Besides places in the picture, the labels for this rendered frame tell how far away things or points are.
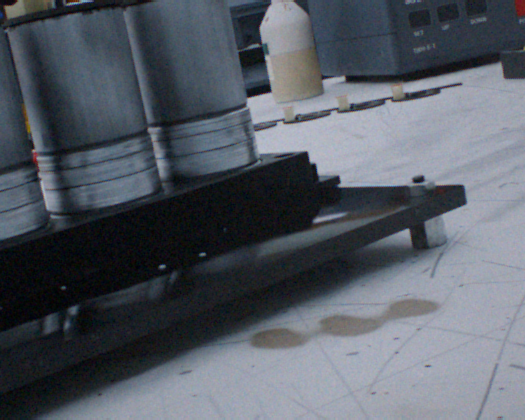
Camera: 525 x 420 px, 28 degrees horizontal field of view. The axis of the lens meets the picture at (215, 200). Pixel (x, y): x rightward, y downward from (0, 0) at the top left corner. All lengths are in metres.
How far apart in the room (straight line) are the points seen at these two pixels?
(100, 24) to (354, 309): 0.08
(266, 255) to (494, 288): 0.04
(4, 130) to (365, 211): 0.07
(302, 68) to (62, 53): 0.47
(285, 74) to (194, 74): 0.45
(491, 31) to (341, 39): 0.11
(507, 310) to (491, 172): 0.12
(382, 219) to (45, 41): 0.07
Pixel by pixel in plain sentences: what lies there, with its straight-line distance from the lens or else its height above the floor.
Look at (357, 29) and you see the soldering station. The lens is 0.68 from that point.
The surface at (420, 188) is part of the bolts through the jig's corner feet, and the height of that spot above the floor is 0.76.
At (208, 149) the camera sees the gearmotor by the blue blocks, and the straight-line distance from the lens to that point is 0.23.
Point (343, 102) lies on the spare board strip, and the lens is 0.54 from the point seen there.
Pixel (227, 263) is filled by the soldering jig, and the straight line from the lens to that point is 0.19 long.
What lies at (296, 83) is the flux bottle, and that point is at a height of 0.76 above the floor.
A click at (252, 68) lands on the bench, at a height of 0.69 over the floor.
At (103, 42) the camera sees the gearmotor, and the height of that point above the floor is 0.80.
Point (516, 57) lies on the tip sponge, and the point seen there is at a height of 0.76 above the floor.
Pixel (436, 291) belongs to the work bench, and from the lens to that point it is 0.19.
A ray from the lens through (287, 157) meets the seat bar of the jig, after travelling 0.24.
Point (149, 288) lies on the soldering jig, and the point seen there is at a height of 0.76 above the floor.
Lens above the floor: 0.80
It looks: 9 degrees down
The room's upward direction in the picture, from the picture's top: 12 degrees counter-clockwise
